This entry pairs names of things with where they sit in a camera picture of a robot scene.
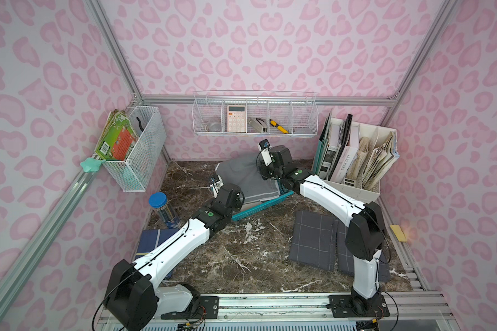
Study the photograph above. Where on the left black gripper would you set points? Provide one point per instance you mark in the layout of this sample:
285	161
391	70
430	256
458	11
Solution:
217	182

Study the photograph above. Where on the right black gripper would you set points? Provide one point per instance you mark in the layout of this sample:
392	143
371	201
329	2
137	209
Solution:
266	166

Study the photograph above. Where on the plain grey pillowcase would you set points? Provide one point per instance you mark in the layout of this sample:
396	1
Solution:
243	172

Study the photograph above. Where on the teal plastic basket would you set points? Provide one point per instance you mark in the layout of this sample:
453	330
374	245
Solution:
260	207

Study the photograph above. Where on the dark grey checked pillowcase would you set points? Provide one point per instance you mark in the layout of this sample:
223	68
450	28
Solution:
313	241

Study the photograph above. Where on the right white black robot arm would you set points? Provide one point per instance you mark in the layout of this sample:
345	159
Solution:
366	232

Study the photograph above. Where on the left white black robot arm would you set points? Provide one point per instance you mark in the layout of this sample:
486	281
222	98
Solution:
134	294

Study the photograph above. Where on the navy blue folded pillowcase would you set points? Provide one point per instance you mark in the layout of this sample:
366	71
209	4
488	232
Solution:
152	239

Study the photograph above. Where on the yellow utility knife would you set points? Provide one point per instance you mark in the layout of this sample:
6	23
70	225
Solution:
278	127

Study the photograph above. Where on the grey stapler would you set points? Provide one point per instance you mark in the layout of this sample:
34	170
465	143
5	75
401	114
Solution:
258	125

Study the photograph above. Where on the green folder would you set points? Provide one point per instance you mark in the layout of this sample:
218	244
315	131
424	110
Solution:
322	140

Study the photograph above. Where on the pink white calculator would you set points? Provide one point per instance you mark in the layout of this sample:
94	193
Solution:
236	119

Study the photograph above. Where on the metal tape roll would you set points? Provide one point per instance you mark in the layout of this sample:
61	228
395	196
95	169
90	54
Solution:
214	126

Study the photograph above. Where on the pink white book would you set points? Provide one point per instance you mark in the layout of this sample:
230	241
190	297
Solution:
348	155

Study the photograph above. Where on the blue lidded pencil jar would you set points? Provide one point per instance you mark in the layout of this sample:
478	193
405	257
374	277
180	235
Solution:
163	209

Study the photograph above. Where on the white file organizer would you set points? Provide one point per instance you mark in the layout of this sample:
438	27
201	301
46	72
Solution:
337	138

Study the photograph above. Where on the stack of paper envelopes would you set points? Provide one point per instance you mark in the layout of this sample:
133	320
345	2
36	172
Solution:
374	158

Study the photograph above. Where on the black clip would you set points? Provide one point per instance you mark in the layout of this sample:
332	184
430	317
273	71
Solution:
141	128

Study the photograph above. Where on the green red booklet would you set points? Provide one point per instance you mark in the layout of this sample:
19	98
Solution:
118	138

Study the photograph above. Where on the yellow sticky note pad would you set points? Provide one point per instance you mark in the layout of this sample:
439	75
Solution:
399	233

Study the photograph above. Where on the white wire wall shelf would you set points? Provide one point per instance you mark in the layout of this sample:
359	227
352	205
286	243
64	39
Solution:
296	112

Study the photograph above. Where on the white mesh wall basket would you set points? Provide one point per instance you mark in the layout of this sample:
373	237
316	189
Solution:
133	175

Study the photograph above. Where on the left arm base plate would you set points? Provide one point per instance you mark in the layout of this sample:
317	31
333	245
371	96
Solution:
203	306

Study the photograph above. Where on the mint green wall hook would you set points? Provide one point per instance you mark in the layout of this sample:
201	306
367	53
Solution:
91	165

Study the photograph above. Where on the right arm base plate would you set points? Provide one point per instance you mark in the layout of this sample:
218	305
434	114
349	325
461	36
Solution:
355	306

